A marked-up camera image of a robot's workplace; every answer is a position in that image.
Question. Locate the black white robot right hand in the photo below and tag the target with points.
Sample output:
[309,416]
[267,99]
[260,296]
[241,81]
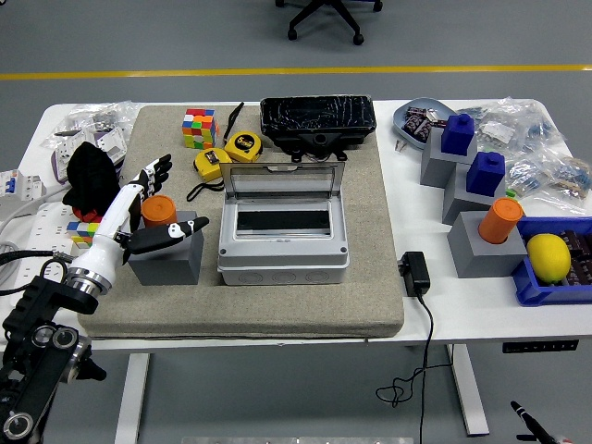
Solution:
[532,418]

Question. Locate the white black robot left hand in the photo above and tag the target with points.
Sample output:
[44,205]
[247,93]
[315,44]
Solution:
[115,217]

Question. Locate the orange cylinder battery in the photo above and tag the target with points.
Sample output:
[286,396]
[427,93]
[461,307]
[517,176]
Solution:
[499,222]
[159,210]

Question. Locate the grey electrical box with lid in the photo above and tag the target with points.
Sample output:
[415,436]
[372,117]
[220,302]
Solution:
[282,259]

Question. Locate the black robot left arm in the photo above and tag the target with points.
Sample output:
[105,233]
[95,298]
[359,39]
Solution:
[46,296]

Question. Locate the blue block battery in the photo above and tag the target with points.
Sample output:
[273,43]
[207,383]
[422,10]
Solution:
[485,173]
[458,134]

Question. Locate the red piece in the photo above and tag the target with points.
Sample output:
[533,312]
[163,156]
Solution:
[88,215]

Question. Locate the small multicolour puzzle cube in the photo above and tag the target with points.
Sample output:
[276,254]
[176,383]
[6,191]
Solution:
[81,231]

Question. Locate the black cloth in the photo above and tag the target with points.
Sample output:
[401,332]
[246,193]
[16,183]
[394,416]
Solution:
[92,176]

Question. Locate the white table leg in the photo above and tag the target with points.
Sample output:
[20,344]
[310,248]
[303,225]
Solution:
[469,398]
[131,398]

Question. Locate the grey block with round hole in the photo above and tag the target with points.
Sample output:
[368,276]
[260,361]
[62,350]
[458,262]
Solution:
[166,263]
[481,259]

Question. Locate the white purple socket panel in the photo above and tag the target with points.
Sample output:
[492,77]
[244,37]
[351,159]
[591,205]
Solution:
[108,145]

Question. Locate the black table control panel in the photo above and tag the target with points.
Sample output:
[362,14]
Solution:
[541,347]

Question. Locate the white circuit breaker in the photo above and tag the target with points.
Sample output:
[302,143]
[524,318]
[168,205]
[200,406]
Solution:
[18,189]

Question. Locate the clear bag of metal parts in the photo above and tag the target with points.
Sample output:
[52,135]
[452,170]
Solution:
[92,115]

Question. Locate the square yellow tape measure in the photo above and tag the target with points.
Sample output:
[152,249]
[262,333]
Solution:
[213,164]

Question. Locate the large multicolour puzzle cube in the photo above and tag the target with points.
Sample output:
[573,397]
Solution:
[200,128]

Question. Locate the blue plastic bin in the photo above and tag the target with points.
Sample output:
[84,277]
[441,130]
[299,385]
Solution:
[532,291]

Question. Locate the round yellow tape measure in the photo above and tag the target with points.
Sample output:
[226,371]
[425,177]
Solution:
[243,147]

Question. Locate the yellow lemon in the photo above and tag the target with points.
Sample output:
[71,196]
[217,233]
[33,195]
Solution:
[549,258]

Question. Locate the brown packets pile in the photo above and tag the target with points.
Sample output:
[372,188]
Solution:
[582,259]

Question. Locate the grey-brown mat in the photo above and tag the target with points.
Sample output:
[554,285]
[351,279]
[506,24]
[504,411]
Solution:
[277,310]

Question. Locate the grey block holder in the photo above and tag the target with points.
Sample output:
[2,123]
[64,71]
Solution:
[462,205]
[435,166]

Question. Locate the small green piece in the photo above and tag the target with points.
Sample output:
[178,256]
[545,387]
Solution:
[511,193]

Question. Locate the clear bag of mixed parts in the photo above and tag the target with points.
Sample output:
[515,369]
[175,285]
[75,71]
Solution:
[555,180]

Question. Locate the clear bag with white label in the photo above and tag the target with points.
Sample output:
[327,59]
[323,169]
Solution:
[496,131]

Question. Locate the black office chair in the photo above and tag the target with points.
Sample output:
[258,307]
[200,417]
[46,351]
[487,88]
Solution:
[324,14]

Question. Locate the small metal clip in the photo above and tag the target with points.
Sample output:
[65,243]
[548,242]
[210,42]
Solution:
[399,145]

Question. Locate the clear bag of blue parts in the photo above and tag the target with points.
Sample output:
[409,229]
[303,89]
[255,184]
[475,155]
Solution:
[536,125]

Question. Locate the blue-grey plate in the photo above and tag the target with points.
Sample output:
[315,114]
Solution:
[402,127]

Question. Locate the brown snack packet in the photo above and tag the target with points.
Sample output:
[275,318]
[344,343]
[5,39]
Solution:
[416,126]
[416,111]

